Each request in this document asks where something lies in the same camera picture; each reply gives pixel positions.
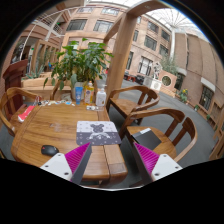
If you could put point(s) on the grey bear mouse pad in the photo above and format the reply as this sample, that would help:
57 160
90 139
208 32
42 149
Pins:
97 132

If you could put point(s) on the black computer mouse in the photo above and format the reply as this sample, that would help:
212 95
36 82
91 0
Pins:
49 150

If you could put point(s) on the black notebook on chair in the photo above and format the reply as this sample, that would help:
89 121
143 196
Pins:
147 138

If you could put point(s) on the green potted plant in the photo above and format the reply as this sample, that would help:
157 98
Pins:
79 65

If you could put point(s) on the wooden chair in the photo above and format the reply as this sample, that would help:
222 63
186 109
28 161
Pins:
148 98
11 105
166 146

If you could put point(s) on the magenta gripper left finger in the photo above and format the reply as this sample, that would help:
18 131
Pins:
70 166

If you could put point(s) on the blue tube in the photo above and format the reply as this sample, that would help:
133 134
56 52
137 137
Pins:
78 94

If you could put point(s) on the far right wooden chair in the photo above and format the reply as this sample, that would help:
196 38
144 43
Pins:
148 98

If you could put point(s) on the wooden pillar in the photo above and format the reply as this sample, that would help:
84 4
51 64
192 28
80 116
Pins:
124 28

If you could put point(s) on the yellow drink bottle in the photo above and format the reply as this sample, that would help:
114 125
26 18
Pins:
89 91

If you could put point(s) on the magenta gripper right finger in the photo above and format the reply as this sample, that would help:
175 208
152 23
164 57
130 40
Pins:
153 166

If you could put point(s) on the near right wooden chair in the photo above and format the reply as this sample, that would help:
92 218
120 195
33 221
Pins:
166 146

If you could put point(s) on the left wooden chair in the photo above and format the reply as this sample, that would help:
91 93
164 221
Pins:
11 105

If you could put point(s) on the white statue on pedestal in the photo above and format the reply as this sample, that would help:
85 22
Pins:
155 82

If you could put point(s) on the wooden table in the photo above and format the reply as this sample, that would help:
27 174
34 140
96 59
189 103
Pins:
56 125

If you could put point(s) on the red item on chair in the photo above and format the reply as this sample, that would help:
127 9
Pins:
23 116

